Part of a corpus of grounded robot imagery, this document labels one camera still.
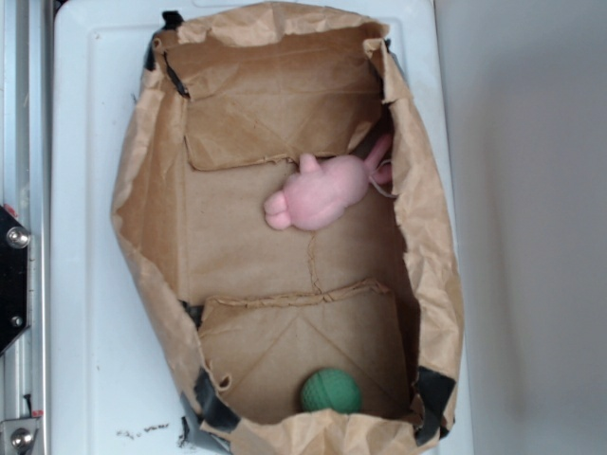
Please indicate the green textured ball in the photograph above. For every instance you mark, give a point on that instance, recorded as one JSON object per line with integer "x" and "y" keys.
{"x": 332, "y": 389}

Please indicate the pink plush bunny toy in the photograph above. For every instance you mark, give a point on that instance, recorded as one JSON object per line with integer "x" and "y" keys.
{"x": 320, "y": 192}

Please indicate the brown paper bag liner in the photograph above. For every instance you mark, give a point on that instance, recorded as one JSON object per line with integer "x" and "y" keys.
{"x": 246, "y": 313}

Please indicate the white plastic bin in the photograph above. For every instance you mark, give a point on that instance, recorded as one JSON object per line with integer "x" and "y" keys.
{"x": 110, "y": 389}

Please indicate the black mounting bracket plate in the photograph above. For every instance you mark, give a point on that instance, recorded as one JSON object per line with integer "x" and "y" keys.
{"x": 14, "y": 280}

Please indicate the aluminium frame rail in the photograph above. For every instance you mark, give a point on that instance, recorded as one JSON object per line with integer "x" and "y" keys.
{"x": 26, "y": 111}

